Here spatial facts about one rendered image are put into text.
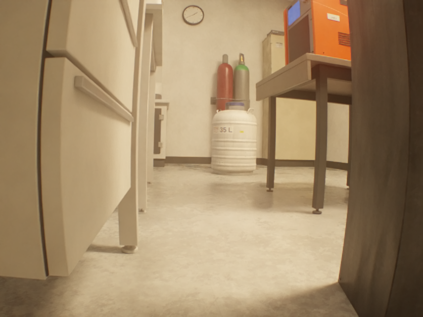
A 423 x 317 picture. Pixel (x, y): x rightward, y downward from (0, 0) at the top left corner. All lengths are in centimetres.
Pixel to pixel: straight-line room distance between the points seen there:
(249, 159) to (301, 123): 168
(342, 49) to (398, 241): 118
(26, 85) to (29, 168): 6
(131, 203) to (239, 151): 211
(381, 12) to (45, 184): 52
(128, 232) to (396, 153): 65
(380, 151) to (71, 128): 44
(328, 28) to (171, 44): 327
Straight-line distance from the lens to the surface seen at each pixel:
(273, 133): 190
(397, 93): 46
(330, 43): 147
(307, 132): 438
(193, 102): 430
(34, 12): 26
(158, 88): 368
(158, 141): 356
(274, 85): 165
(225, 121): 281
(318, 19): 149
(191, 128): 426
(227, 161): 281
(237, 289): 64
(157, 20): 140
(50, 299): 62
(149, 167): 205
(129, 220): 79
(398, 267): 46
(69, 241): 25
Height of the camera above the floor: 30
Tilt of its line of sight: 4 degrees down
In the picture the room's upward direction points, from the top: 1 degrees clockwise
